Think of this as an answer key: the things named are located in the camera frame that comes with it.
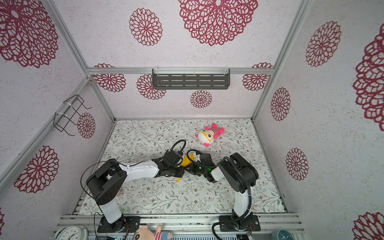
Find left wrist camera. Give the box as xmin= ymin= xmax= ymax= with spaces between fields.
xmin=162 ymin=150 xmax=183 ymax=166

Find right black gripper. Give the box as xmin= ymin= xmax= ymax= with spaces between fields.
xmin=185 ymin=161 xmax=208 ymax=176

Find black wire wall rack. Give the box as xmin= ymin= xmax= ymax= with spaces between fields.
xmin=53 ymin=95 xmax=92 ymax=137

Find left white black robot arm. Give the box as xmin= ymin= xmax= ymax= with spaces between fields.
xmin=86 ymin=155 xmax=184 ymax=225

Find pig plush striped shirt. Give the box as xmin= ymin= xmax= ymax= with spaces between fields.
xmin=133 ymin=225 xmax=173 ymax=240

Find teal round clock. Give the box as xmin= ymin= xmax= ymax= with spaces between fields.
xmin=271 ymin=230 xmax=295 ymax=240

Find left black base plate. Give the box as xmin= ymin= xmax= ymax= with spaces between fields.
xmin=97 ymin=216 xmax=141 ymax=233

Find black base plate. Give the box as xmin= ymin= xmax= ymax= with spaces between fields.
xmin=219 ymin=215 xmax=261 ymax=232
xmin=97 ymin=216 xmax=141 ymax=233

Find yellow square paper sheet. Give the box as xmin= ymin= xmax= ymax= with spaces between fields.
xmin=177 ymin=154 xmax=195 ymax=183

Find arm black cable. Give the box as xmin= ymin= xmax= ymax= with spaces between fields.
xmin=185 ymin=149 xmax=253 ymax=240
xmin=79 ymin=139 xmax=187 ymax=232

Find dark grey wall shelf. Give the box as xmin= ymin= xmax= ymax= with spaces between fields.
xmin=152 ymin=69 xmax=231 ymax=90

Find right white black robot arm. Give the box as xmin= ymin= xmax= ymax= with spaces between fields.
xmin=184 ymin=150 xmax=259 ymax=219

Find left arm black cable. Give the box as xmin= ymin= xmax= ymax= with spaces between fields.
xmin=79 ymin=139 xmax=187 ymax=232

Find pink white plush toy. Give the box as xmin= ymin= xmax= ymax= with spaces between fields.
xmin=196 ymin=124 xmax=225 ymax=147

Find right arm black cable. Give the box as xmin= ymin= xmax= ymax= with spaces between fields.
xmin=185 ymin=149 xmax=253 ymax=240

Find white analog alarm clock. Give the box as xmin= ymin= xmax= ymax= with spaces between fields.
xmin=55 ymin=226 xmax=88 ymax=240

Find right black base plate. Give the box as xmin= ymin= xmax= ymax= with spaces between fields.
xmin=219 ymin=215 xmax=261 ymax=232

